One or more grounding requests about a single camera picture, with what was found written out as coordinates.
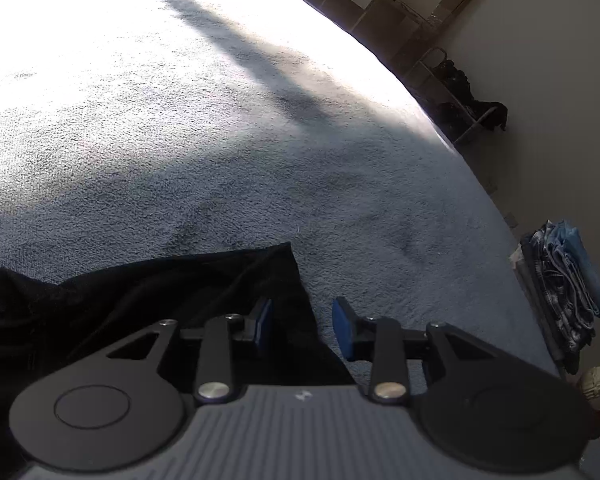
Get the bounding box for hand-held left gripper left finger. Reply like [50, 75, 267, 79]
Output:
[106, 297, 273, 405]

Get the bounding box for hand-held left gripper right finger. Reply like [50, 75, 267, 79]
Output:
[332, 296, 488, 403]

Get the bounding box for black printed sweatshirt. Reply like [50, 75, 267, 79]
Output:
[0, 241, 353, 480]

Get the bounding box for folded plaid garment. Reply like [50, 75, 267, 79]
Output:
[521, 224, 597, 362]

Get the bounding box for white metal rack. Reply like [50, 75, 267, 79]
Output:
[405, 46, 496, 145]

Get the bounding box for folded blue garment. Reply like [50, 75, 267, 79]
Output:
[552, 219, 600, 318]

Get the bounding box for black bag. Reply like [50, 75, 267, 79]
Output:
[437, 59, 508, 133]

